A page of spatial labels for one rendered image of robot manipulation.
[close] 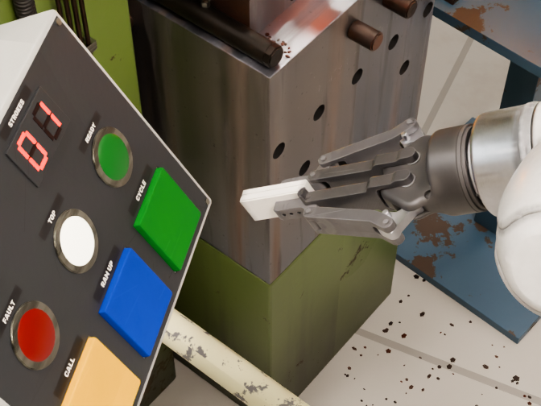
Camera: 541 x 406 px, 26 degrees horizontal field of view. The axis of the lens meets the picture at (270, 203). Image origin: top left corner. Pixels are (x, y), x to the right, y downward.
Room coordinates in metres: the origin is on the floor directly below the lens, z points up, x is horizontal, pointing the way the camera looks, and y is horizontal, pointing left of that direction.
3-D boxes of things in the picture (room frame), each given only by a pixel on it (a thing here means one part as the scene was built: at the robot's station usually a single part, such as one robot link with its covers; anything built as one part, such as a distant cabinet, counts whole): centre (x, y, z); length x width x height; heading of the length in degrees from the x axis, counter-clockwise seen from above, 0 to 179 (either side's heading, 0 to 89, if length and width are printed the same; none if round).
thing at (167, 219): (0.69, 0.10, 1.01); 0.07 x 0.05 x 0.07; 166
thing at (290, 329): (1.30, 0.10, 0.23); 0.56 x 0.38 x 0.47; 51
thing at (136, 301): (0.60, 0.13, 1.01); 0.07 x 0.05 x 0.07; 166
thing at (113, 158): (0.71, 0.15, 1.09); 0.05 x 0.03 x 0.04; 141
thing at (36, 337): (0.51, 0.20, 1.09); 0.05 x 0.03 x 0.04; 141
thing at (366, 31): (1.09, -0.12, 0.87); 0.04 x 0.03 x 0.03; 51
